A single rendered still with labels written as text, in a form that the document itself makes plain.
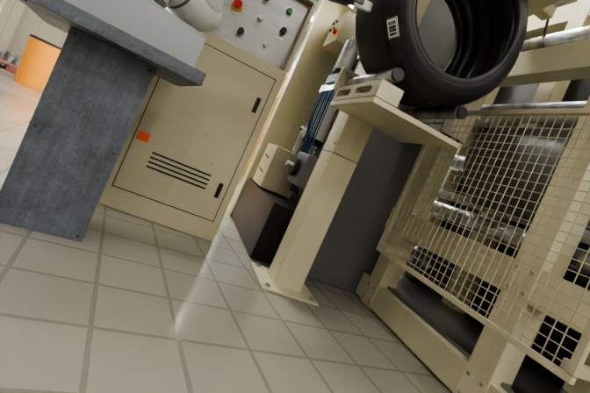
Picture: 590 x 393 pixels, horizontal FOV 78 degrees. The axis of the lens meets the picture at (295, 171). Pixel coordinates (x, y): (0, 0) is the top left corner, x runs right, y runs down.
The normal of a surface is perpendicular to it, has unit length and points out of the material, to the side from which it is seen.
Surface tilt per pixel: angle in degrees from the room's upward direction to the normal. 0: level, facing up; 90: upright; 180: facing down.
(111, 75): 90
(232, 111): 90
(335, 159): 90
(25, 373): 0
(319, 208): 90
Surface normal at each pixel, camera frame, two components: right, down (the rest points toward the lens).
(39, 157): 0.42, 0.20
